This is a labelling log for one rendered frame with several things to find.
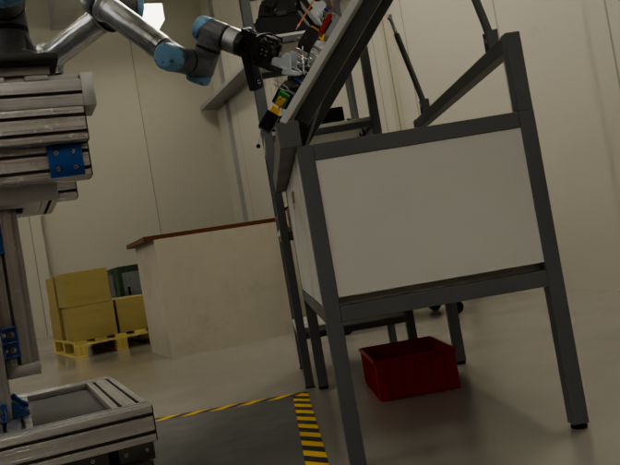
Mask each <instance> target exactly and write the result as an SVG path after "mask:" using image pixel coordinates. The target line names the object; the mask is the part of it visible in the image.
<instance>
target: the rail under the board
mask: <svg viewBox="0 0 620 465"><path fill-rule="evenodd" d="M302 145H303V144H302V140H301V134H300V128H299V123H298V121H297V120H296V121H290V122H287V123H286V124H285V123H278V124H276V136H275V153H274V169H273V181H274V186H275V192H276V193H279V192H285V191H286V190H287V186H288V183H289V179H290V176H291V172H292V166H293V162H294V158H295V154H296V148H297V147H301V146H302Z"/></svg>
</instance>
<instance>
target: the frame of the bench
mask: <svg viewBox="0 0 620 465"><path fill-rule="evenodd" d="M519 127H520V129H521V135H522V140H523V145H524V150H525V155H526V161H527V166H528V171H529V177H530V182H531V192H532V197H533V202H534V207H535V212H536V218H537V223H538V228H539V234H540V239H541V244H542V253H543V259H544V262H542V263H540V266H541V269H538V270H534V271H528V272H522V273H517V274H512V275H506V276H501V277H495V278H491V279H485V280H477V281H473V282H467V283H461V284H456V285H448V286H443V287H440V288H434V289H430V290H424V291H418V292H409V293H404V294H398V295H392V296H388V297H382V298H376V299H371V300H366V301H361V302H355V303H349V304H340V301H339V296H338V290H337V284H336V280H335V274H334V268H333V263H332V257H331V252H330V246H329V240H328V231H327V225H326V220H325V214H324V209H323V203H322V197H321V192H320V186H319V181H318V176H317V170H316V161H318V160H324V159H330V158H336V157H341V156H347V155H352V154H359V153H365V152H370V151H376V150H381V149H393V148H398V147H404V146H409V145H416V144H422V143H427V142H433V141H438V140H445V139H451V138H456V137H466V136H473V135H479V134H484V133H490V132H495V131H502V130H508V129H513V128H519ZM296 153H297V159H298V164H299V170H300V175H301V181H302V187H303V192H304V203H305V208H306V213H307V219H308V224H309V230H310V235H311V241H312V246H313V252H314V258H315V263H316V273H317V278H318V284H319V290H320V295H321V301H322V305H321V304H320V303H319V302H318V301H316V300H315V299H314V298H313V297H312V296H311V295H309V294H308V293H307V292H306V291H304V290H303V287H302V291H303V297H304V307H305V312H306V318H307V324H308V329H309V335H310V340H311V346H312V352H313V356H314V362H315V368H316V378H317V384H318V388H319V389H326V388H328V376H327V370H326V365H325V360H324V354H323V349H322V343H321V338H320V332H319V326H318V321H317V315H316V314H318V315H319V316H320V318H321V319H322V320H323V321H324V322H325V323H326V329H327V334H328V344H329V349H330V355H331V361H332V366H333V372H334V377H335V383H336V389H337V394H338V400H339V405H340V415H341V420H342V426H343V432H344V437H345V443H346V448H347V454H348V460H349V463H350V465H366V458H365V453H364V442H363V437H362V432H361V426H360V421H359V415H358V410H357V404H356V398H355V393H354V387H353V382H352V372H351V367H350V361H349V355H348V350H347V344H346V339H345V333H344V328H343V323H342V322H346V321H352V320H357V319H363V318H368V317H373V316H382V315H388V314H394V313H398V312H404V311H410V310H415V309H420V308H425V307H431V306H436V305H441V304H444V305H445V308H446V313H447V322H448V328H449V334H450V339H451V344H452V346H454V347H456V349H457V350H456V351H455V354H456V360H457V364H465V363H466V355H465V350H464V344H463V338H462V334H461V328H460V322H459V313H458V308H457V302H462V301H468V300H472V299H478V298H483V297H488V296H494V295H499V294H505V293H510V292H520V291H525V290H530V289H536V288H541V287H544V292H545V297H546V303H547V307H548V313H549V318H550V323H551V329H552V334H553V339H554V348H555V354H556V360H557V364H558V370H559V375H560V380H561V386H562V391H563V396H564V402H565V406H566V417H567V421H568V422H569V423H571V425H570V426H571V428H572V429H584V428H586V427H587V426H588V423H589V416H588V412H587V406H586V400H585V396H584V390H583V386H582V380H581V374H580V370H579V364H578V355H577V349H576V344H575V339H574V334H573V328H572V323H571V318H570V313H569V307H568V302H567V297H566V287H565V282H564V277H563V271H562V267H561V261H560V256H559V251H558V245H557V241H556V235H555V229H554V220H553V214H552V210H551V204H550V199H549V194H548V188H547V183H546V178H545V173H544V168H543V158H542V153H541V148H540V142H539V137H538V132H537V126H536V122H535V116H534V111H533V110H527V111H521V112H514V113H504V114H499V115H492V116H486V117H481V118H475V119H469V120H463V121H457V122H452V123H445V124H440V125H429V126H423V127H417V128H412V129H406V130H400V131H394V132H388V133H383V134H376V135H371V136H365V137H354V138H348V139H343V140H337V141H330V142H325V143H319V144H314V145H307V146H301V147H297V148H296Z"/></svg>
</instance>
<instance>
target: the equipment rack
mask: <svg viewBox="0 0 620 465"><path fill-rule="evenodd" d="M238 1H239V7H240V11H241V17H242V22H243V28H246V27H250V28H252V30H255V27H254V21H253V16H252V11H251V6H250V1H256V0H238ZM333 13H335V14H336V15H338V16H340V17H341V11H340V1H339V0H334V3H333ZM304 32H305V30H302V31H296V32H290V33H283V34H277V36H279V37H282V38H283V41H282V49H281V52H280V54H279V56H280V55H281V54H285V53H287V54H289V53H290V52H291V51H295V52H297V53H298V54H300V55H302V52H301V51H299V50H298V49H300V48H298V47H297V46H298V43H297V42H299V41H300V39H299V38H302V36H303V34H304ZM298 37H299V38H298ZM295 41H297V42H295ZM296 47H297V48H298V49H296ZM300 50H301V49H300ZM360 62H361V67H362V72H363V78H364V88H365V94H366V99H367V104H368V110H369V115H370V116H369V117H364V118H359V114H358V108H357V102H356V98H355V92H354V86H353V81H352V73H350V75H349V80H350V87H351V93H352V103H353V108H354V113H355V118H356V119H354V117H353V119H351V120H346V121H340V122H334V123H328V124H323V125H320V127H319V128H318V129H317V131H316V133H315V135H314V137H313V138H312V140H311V142H310V144H309V145H314V144H319V143H325V142H330V141H337V140H343V139H348V138H354V137H359V136H360V134H359V133H361V136H362V137H363V136H364V133H363V130H362V128H363V129H364V132H365V135H366V136H371V135H372V134H373V135H376V134H382V128H381V123H380V117H379V112H378V107H377V101H376V91H375V86H374V81H373V75H372V69H371V64H370V59H369V53H368V48H367V46H366V47H365V49H364V52H363V53H362V55H361V57H360ZM259 70H260V75H261V78H262V82H263V79H266V78H277V77H284V76H288V75H283V74H279V73H275V72H269V71H268V70H266V69H264V68H262V67H260V68H259ZM264 72H267V73H264ZM345 86H346V91H347V96H348V102H349V107H350V101H349V94H348V87H347V80H346V82H345ZM254 94H255V100H256V110H257V116H258V122H259V123H260V121H261V120H262V118H263V116H264V115H265V113H266V111H267V110H268V105H267V99H266V93H265V88H264V82H263V88H262V89H259V90H254ZM350 113H351V107H350ZM351 118H352V113H351ZM275 136H276V132H271V133H270V135H269V134H268V133H266V132H264V131H263V130H262V131H261V138H262V143H263V149H264V154H265V160H266V165H267V171H268V181H269V187H270V193H271V198H272V204H273V209H274V215H275V221H276V226H277V232H278V237H279V243H280V253H281V259H282V265H283V270H284V275H285V280H286V286H287V292H288V297H289V303H290V308H291V314H292V324H293V330H294V336H295V341H296V347H297V352H298V358H299V364H300V369H302V368H303V371H304V382H305V388H315V387H316V386H315V384H314V378H313V373H312V367H311V362H310V356H309V351H308V345H307V340H308V339H310V335H309V329H308V324H307V318H306V317H303V312H302V307H301V302H300V296H299V291H298V285H297V279H296V274H295V268H294V263H293V257H292V247H291V240H293V236H292V227H288V224H287V219H286V213H285V208H284V203H283V197H282V192H279V193H276V192H275V186H274V181H273V169H274V153H275ZM276 217H277V218H276ZM384 318H385V319H384ZM378 319H379V320H378ZM373 320H374V321H373ZM317 321H318V326H319V332H320V337H324V336H327V335H328V334H327V330H326V323H325V322H324V321H323V320H322V319H321V318H320V316H319V315H317ZM368 321H369V322H368ZM402 322H405V324H406V329H407V335H408V340H411V339H416V338H418V337H417V331H416V326H415V321H414V315H413V310H410V311H404V312H398V313H394V314H388V315H382V316H373V317H368V318H363V319H357V320H352V321H346V322H342V323H343V328H344V333H345V332H351V331H355V330H361V329H367V328H376V327H382V326H387V333H388V338H389V343H390V342H396V341H398V340H397V334H396V329H395V324H398V323H402ZM357 323H359V324H357ZM347 325H348V326H347ZM320 329H322V330H320ZM305 332H306V333H305Z"/></svg>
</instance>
